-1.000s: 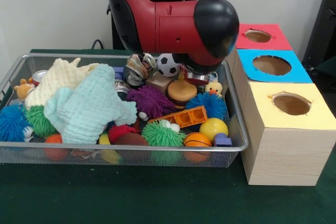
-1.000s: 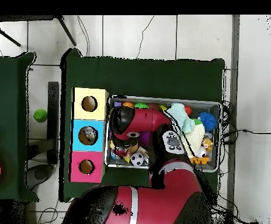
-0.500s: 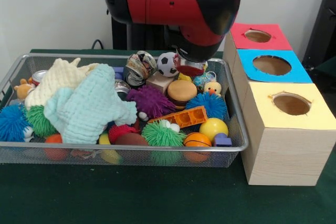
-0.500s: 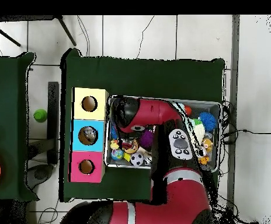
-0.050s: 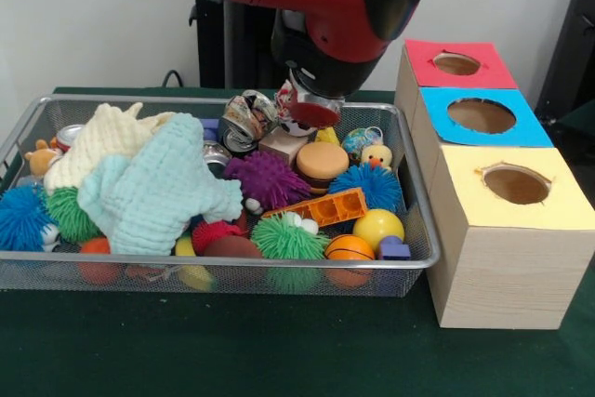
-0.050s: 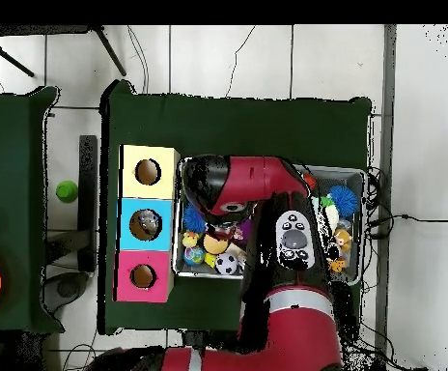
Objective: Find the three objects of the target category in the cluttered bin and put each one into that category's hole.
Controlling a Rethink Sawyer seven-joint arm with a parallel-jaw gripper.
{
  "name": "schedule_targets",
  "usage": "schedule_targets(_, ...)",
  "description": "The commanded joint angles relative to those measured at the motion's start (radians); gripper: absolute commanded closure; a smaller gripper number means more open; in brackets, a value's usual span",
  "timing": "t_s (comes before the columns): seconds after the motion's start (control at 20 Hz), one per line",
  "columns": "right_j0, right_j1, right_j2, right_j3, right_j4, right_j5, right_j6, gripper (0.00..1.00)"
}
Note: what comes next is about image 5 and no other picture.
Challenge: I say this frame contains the small orange basketball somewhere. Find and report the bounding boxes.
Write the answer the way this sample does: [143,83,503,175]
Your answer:
[324,233,377,289]

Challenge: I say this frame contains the dark green table cloth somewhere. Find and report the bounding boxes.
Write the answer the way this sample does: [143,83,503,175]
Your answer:
[0,86,595,397]

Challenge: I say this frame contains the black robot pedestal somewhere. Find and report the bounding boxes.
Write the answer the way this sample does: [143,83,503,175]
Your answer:
[188,0,298,91]

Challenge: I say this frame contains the purple spiky ball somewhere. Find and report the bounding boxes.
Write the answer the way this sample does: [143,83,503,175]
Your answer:
[223,151,312,211]

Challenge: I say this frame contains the cream waffle cloth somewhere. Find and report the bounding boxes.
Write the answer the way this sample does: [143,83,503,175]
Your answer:
[44,101,178,194]

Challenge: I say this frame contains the orange building brick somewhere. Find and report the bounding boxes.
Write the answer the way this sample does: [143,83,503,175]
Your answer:
[262,187,368,230]

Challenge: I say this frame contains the wooden box with three holes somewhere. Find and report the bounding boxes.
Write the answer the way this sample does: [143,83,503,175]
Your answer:
[393,38,595,331]

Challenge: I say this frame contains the mint green waffle cloth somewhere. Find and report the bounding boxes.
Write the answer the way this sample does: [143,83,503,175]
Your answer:
[77,112,244,257]

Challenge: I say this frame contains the blue spiky ball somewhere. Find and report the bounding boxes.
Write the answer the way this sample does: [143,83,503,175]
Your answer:
[327,163,403,213]

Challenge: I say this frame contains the black cable loop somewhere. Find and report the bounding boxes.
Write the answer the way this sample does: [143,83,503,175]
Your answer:
[161,69,185,89]

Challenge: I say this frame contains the yellow ball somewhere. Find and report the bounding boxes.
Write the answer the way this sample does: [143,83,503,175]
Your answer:
[352,208,405,252]

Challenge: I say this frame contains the black upright panel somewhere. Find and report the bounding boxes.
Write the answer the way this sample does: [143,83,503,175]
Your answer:
[534,0,595,126]

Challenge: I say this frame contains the shallow mesh bin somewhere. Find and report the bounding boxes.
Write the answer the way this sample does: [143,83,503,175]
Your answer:
[0,94,441,298]

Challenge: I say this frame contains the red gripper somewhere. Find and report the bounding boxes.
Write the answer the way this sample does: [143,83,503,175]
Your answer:
[290,99,343,130]

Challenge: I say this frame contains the crushed silver can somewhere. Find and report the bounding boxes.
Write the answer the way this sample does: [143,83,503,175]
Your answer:
[218,88,280,156]

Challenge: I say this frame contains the orange foam disc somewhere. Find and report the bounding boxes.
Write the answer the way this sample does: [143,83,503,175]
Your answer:
[296,141,350,196]

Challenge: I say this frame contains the globe print ball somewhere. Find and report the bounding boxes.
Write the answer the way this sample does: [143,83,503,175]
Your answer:
[342,126,385,164]

